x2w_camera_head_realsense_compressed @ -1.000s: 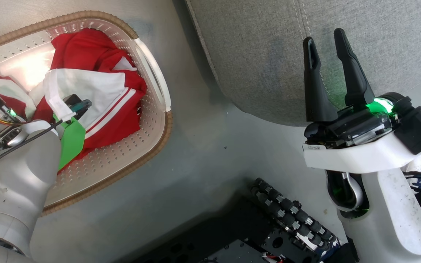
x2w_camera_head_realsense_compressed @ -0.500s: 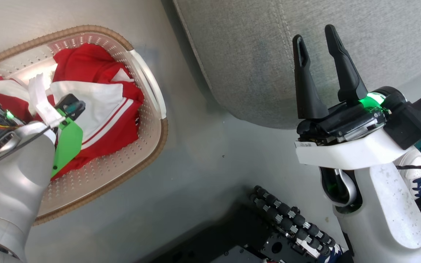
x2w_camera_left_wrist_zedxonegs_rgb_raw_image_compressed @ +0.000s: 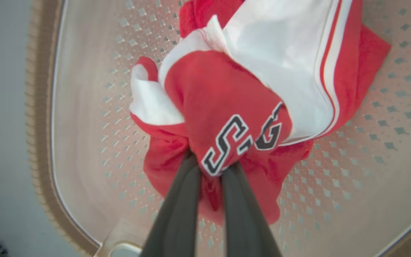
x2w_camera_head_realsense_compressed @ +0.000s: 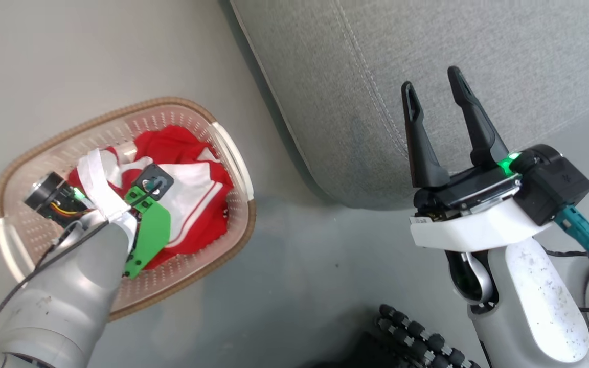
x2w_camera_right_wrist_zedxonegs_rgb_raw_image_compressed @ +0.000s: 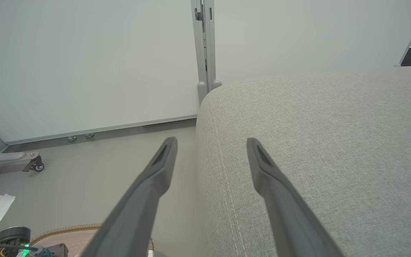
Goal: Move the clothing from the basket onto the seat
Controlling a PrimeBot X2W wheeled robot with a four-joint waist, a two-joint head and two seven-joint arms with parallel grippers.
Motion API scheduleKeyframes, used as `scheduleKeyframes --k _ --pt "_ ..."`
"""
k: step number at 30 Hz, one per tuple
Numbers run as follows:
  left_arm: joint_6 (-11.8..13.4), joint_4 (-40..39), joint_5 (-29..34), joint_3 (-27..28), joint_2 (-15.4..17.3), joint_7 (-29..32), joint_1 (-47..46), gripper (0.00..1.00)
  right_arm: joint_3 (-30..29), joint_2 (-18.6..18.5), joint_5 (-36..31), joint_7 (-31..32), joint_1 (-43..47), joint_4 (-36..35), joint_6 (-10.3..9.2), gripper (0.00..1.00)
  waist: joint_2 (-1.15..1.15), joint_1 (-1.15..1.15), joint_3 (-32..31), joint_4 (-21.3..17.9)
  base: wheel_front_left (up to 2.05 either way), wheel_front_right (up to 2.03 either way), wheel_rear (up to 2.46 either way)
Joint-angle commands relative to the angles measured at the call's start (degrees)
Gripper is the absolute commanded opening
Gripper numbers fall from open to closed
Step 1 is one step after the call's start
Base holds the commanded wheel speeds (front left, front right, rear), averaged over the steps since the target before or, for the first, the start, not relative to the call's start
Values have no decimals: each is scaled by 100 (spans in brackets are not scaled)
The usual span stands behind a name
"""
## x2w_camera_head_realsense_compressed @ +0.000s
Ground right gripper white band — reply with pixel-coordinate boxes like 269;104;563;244
401;65;547;254

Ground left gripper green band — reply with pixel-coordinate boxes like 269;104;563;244
123;164;174;280

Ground red and white garment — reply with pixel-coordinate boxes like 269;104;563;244
67;147;235;270

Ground perforated beige laundry basket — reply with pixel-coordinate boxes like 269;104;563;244
0;97;257;323

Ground white tape strip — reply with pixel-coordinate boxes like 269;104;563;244
77;149;132;223

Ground grey fabric sofa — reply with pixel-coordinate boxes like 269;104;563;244
229;0;589;210

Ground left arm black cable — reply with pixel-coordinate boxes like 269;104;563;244
0;220;112;354

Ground right teal cable connector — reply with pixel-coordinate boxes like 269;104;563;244
554;205;589;263

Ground black ribbed cable chain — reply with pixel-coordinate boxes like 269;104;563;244
320;304;485;368

